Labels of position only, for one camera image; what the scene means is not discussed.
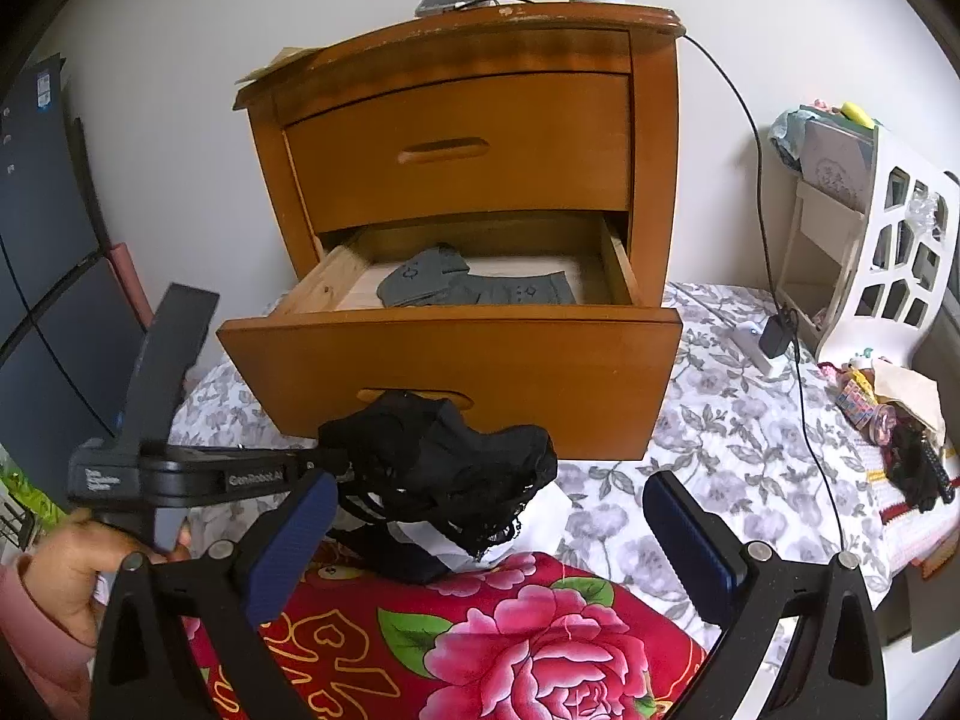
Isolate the person's left forearm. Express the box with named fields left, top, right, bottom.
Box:
left=0, top=559, right=98, bottom=720

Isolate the wooden drawer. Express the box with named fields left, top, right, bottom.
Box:
left=281, top=71, right=632, bottom=233
left=217, top=210, right=683, bottom=462

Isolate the white underwear cloth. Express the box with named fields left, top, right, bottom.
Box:
left=330, top=480, right=567, bottom=563

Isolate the flat grey sock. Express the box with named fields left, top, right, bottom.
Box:
left=450, top=270, right=577, bottom=307

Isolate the teal plastic bag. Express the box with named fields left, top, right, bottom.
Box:
left=769, top=109, right=815, bottom=166

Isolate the black cable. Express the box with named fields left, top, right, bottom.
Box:
left=454, top=0, right=852, bottom=552

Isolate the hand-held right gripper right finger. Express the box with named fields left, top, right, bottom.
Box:
left=643, top=470, right=890, bottom=720

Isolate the colourful patterned pouch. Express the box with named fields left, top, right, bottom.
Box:
left=836, top=371, right=901, bottom=443

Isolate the beige cloth on nightstand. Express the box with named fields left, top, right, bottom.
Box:
left=236, top=46, right=323, bottom=87

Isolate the white power strip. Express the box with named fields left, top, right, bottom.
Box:
left=731, top=319, right=777, bottom=376

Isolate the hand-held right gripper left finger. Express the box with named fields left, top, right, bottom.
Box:
left=90, top=467, right=338, bottom=720

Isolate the beige cloth bag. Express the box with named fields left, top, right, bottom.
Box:
left=870, top=360, right=946, bottom=451

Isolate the dark blue cabinet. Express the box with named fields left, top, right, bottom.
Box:
left=0, top=52, right=151, bottom=466

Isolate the closed wooden drawer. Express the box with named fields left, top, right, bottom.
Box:
left=281, top=71, right=632, bottom=233

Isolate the red floral blanket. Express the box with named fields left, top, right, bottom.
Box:
left=184, top=540, right=710, bottom=720

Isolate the white lattice desk rack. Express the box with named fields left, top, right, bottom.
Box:
left=776, top=124, right=960, bottom=368

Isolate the black charger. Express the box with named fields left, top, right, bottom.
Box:
left=761, top=307, right=800, bottom=357

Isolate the person's left hand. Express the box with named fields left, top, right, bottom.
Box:
left=15, top=506, right=192, bottom=650

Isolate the grey floral bedsheet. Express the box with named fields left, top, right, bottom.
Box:
left=169, top=281, right=923, bottom=661

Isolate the green printed packet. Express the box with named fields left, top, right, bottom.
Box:
left=0, top=450, right=68, bottom=548

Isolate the wooden nightstand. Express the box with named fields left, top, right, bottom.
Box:
left=234, top=0, right=687, bottom=308

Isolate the reddish brown board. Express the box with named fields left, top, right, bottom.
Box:
left=105, top=242, right=155, bottom=335

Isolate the grey notebook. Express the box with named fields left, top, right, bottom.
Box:
left=799, top=120, right=878, bottom=211

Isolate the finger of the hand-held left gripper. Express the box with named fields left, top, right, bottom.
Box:
left=315, top=444, right=359, bottom=487

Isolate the folded grey sock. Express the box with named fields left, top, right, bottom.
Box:
left=375, top=242, right=470, bottom=308

